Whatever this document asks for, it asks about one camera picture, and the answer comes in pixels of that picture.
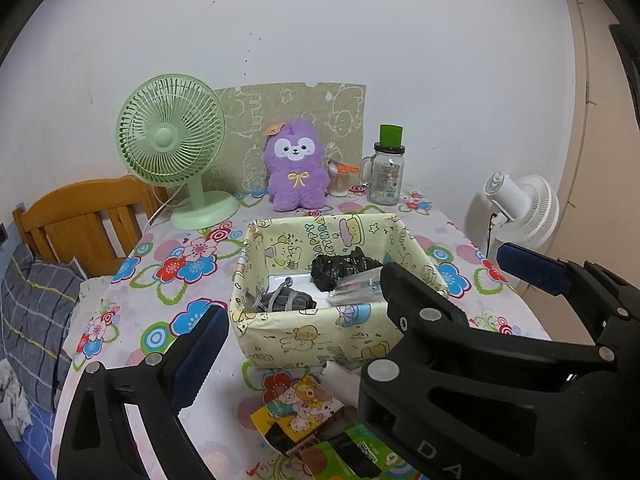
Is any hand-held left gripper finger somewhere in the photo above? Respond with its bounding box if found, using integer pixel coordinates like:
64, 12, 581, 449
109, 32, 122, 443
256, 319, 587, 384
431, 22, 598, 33
56, 304, 231, 480

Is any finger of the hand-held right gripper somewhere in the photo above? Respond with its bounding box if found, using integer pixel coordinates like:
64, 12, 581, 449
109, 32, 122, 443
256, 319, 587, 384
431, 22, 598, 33
496, 241, 640, 358
357, 261, 618, 411

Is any clear plastic packet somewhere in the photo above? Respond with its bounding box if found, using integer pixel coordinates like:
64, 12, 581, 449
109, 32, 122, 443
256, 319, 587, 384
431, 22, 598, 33
327, 267, 388, 306

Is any black plastic bag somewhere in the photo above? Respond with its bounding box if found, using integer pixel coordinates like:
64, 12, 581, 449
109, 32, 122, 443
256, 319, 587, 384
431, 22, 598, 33
310, 247, 386, 291

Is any yellow cartoon storage box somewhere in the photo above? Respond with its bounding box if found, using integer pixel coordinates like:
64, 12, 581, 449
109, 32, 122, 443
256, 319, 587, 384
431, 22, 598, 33
229, 212, 449, 371

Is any grey drawstring pouch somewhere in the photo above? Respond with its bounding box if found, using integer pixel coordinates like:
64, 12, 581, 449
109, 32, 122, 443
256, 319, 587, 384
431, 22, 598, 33
242, 277, 318, 313

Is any yellow cartoon tissue pack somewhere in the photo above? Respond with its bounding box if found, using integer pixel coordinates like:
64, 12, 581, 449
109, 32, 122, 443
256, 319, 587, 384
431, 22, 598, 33
250, 374, 346, 456

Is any white soft packet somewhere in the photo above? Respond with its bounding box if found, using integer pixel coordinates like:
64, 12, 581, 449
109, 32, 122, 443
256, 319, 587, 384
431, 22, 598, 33
321, 361, 362, 401

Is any green tissue packet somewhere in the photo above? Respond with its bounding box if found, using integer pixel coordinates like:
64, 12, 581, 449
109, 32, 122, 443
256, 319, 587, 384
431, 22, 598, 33
300, 422, 401, 480

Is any white standing fan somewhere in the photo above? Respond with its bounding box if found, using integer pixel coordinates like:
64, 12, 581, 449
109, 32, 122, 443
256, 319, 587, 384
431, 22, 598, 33
465, 172, 561, 261

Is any white bed sheet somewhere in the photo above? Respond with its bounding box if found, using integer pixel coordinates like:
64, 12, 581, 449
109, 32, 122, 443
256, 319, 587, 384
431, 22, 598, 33
70, 275, 116, 361

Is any glass jar mug green lid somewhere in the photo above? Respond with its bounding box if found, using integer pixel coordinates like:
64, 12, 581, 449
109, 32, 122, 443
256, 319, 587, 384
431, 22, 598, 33
360, 124, 406, 206

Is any cotton swab tub orange lid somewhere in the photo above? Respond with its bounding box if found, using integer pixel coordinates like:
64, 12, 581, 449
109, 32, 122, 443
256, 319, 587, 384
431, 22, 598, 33
326, 159, 361, 197

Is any grey plaid pillow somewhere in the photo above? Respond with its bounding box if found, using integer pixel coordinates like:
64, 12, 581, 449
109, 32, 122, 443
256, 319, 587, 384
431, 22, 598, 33
0, 242, 86, 413

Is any beige door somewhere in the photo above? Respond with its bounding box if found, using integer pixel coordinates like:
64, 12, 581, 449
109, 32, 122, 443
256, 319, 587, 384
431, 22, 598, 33
557, 0, 640, 301

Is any purple plush toy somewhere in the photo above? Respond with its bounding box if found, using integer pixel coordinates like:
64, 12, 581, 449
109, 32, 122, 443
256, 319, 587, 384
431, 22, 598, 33
263, 118, 329, 212

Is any crumpled white cloth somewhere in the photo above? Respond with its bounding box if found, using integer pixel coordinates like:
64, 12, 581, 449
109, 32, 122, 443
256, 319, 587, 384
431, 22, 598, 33
0, 360, 32, 436

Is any blue checked bed sheet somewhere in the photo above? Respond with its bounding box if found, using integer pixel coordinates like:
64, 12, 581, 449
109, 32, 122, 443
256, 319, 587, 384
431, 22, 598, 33
0, 400, 57, 480

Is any wooden bed headboard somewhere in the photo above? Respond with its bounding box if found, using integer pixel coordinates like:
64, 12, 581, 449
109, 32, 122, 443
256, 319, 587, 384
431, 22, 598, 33
12, 175, 168, 277

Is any green desk fan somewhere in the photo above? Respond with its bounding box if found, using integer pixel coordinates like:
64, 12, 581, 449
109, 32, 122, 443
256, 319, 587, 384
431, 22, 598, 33
116, 74, 240, 231

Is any green cartoon patterned board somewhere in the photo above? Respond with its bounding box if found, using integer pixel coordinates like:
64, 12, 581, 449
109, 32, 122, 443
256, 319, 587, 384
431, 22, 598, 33
214, 81, 367, 196

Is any black standing fan cable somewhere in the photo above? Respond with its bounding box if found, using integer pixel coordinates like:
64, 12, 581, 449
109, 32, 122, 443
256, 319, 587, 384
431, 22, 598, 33
487, 210, 502, 256

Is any white desk fan cable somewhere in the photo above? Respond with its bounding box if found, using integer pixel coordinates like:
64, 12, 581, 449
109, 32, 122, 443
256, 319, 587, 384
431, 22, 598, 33
147, 195, 182, 227

